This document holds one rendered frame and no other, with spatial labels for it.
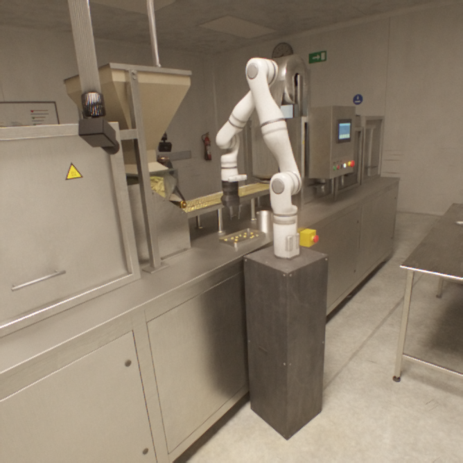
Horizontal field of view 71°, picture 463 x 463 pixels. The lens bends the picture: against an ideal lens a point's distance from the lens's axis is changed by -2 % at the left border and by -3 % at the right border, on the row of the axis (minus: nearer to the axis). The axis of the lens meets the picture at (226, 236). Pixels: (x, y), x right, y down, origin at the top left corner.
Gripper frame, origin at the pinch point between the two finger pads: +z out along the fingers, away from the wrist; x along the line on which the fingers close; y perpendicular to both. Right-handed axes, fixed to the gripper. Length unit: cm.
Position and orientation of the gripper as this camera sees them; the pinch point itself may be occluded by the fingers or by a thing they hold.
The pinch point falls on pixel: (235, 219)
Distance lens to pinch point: 152.7
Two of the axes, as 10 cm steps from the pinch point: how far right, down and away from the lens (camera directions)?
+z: 0.6, 9.5, 3.0
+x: -8.5, 2.1, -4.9
